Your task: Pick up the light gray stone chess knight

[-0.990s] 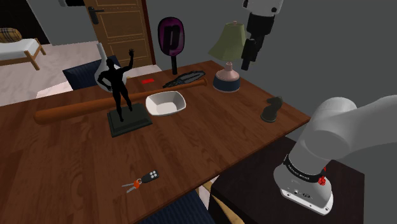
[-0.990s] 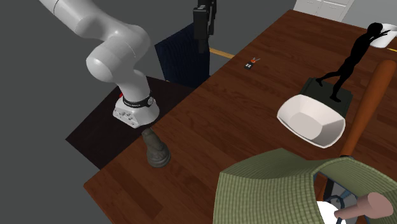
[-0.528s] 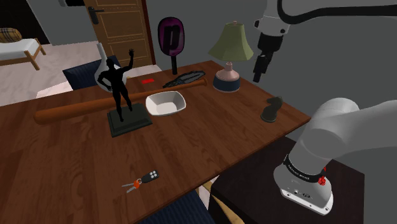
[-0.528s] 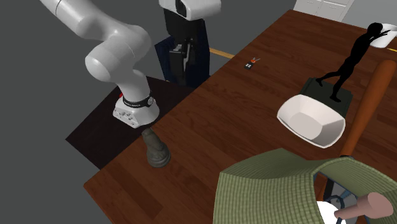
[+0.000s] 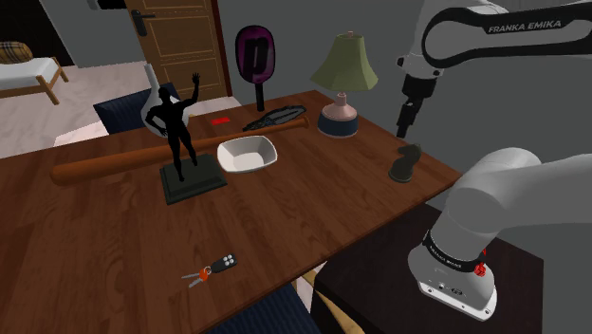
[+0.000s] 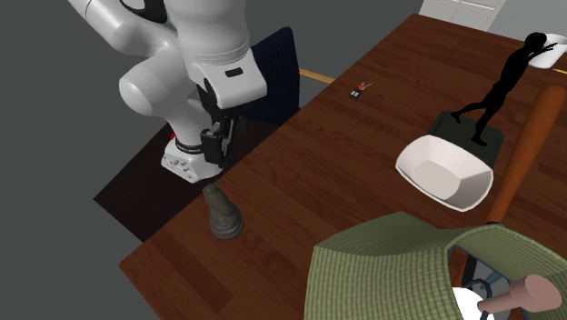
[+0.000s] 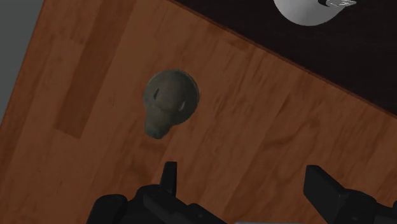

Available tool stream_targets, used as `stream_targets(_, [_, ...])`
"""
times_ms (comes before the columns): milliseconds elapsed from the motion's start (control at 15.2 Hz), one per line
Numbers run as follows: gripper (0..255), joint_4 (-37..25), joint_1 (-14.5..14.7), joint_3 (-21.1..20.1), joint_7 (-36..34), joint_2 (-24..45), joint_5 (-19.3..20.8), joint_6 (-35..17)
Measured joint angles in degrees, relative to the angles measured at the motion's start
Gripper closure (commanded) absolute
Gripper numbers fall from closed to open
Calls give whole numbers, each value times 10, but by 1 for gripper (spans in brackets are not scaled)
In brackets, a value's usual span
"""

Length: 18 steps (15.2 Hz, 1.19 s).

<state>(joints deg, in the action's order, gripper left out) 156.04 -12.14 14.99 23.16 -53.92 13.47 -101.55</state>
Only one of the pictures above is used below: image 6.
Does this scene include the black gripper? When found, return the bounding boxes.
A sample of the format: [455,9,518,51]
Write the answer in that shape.
[195,78,244,170]

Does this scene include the grey stone figure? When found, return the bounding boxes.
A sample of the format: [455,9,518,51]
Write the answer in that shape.
[202,182,245,241]

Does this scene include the dark robot stand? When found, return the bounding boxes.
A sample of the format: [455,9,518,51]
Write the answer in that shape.
[93,118,285,243]

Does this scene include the dark blue chair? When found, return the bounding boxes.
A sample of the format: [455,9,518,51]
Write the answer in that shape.
[249,26,302,128]

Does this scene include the brown wooden table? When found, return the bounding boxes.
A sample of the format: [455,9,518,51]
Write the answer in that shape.
[118,13,567,320]

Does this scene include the small black orange remote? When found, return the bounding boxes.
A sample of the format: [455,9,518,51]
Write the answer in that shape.
[347,81,373,101]

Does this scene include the green ribbed fabric cover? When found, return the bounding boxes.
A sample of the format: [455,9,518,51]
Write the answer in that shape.
[303,210,567,320]

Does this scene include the white angular bowl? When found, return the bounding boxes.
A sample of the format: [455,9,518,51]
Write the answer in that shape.
[394,134,495,213]

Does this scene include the white cabinet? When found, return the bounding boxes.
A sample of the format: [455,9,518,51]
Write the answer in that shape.
[417,0,506,33]

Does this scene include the black human figure on base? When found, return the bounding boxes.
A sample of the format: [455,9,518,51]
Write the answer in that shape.
[426,31,561,170]

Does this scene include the white round object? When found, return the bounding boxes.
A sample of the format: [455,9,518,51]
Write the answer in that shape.
[451,286,495,320]

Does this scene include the brown wooden bat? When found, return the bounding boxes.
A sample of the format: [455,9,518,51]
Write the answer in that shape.
[451,84,567,287]

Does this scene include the pink wooden peg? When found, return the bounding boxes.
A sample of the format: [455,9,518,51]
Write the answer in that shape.
[476,274,563,315]

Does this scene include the white cup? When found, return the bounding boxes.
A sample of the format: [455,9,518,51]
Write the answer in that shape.
[525,33,567,70]

